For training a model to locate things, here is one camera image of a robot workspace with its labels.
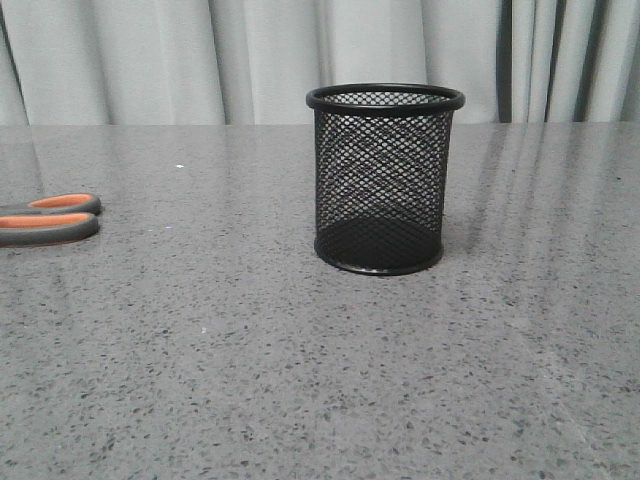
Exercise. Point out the black mesh pen bucket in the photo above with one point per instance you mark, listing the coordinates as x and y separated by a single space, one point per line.
381 153

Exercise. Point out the grey and orange scissors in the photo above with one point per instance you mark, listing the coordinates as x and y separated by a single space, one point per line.
50 220

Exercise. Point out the grey-white curtain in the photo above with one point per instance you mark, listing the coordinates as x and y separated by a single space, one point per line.
252 62

